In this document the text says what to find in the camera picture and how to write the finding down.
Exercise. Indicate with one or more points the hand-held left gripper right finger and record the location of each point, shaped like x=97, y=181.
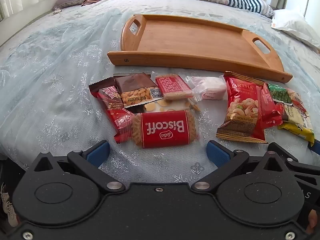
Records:
x=217, y=153

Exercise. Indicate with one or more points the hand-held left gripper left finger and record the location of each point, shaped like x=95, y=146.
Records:
x=98, y=153

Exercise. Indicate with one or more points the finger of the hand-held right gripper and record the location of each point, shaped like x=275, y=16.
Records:
x=315, y=146
x=282, y=152

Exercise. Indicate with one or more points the yellow snack packet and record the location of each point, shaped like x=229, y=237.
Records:
x=297, y=121

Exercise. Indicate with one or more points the red snack bar packet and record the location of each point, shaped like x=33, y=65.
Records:
x=117, y=120

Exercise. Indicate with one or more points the small red packet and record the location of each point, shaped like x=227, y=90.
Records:
x=268, y=107

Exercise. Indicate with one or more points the red cashew nut bag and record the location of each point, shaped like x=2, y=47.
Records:
x=242, y=110

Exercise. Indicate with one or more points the red white snack packet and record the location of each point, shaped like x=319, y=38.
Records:
x=297, y=100

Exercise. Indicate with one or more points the green peas packet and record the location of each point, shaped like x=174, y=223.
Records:
x=280, y=93

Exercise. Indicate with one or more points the red caramel biscuit packet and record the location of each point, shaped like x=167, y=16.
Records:
x=163, y=128

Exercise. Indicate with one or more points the pink white candy packet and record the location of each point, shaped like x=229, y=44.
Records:
x=212, y=87

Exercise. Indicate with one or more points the clear round cracker packet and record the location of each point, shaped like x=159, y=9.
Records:
x=162, y=107

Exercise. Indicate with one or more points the brown peanut packet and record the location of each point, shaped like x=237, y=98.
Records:
x=136, y=91

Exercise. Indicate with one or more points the red label cracker packet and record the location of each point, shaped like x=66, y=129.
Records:
x=173, y=86

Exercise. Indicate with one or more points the wooden tray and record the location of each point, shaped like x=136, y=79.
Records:
x=187, y=37

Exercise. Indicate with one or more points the person's right hand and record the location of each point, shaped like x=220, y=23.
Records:
x=313, y=221

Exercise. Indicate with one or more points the white sneaker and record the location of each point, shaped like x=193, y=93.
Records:
x=7, y=205

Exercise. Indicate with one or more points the white pillow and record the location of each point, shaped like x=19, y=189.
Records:
x=295, y=27

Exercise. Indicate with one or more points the white orange paper tag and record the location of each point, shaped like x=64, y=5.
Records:
x=273, y=25

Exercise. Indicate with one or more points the small metallic objects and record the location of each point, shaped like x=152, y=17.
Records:
x=57, y=10

